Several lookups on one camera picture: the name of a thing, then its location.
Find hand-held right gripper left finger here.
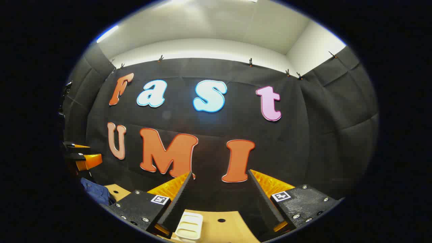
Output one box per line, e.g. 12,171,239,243
100,171,195,238

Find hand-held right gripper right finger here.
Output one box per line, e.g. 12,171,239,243
248,169,341,238

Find white bookshelf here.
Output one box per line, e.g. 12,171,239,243
174,212,204,242

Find blue schoolbag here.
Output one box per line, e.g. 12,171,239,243
80,178,115,206

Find ceiling light strip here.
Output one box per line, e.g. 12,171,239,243
96,25,119,43

